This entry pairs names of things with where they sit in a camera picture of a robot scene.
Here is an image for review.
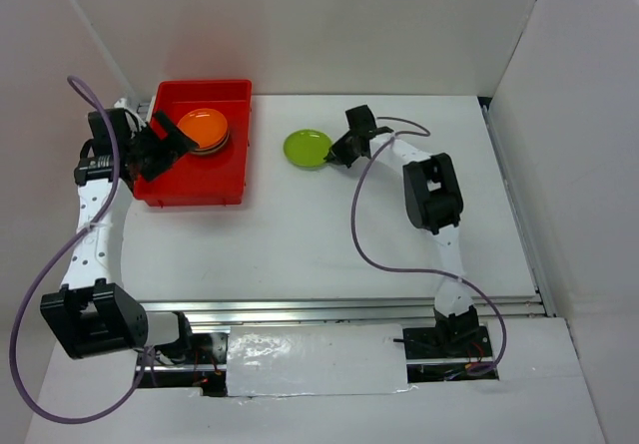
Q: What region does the red plastic bin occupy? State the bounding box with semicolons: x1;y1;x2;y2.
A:
133;79;252;208

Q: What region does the aluminium rail frame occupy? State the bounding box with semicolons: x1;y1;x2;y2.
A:
119;93;558;390

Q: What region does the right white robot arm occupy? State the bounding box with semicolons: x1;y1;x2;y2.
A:
325;105;479;356

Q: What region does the green plate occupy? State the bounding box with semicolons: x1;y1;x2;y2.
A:
283;129;332;170

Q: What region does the white foil cover sheet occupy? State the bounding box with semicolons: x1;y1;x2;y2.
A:
226;324;408;397

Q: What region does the cream floral plate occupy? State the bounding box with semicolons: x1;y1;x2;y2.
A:
192;141;227;156

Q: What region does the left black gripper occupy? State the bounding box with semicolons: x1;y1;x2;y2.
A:
126;110;200;184

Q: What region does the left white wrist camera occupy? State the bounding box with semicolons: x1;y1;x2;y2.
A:
114;97;134;109

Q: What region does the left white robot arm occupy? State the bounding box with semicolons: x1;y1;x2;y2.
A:
40;108;198;364

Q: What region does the orange plate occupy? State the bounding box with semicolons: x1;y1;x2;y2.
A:
192;136;230;155
178;108;229;150

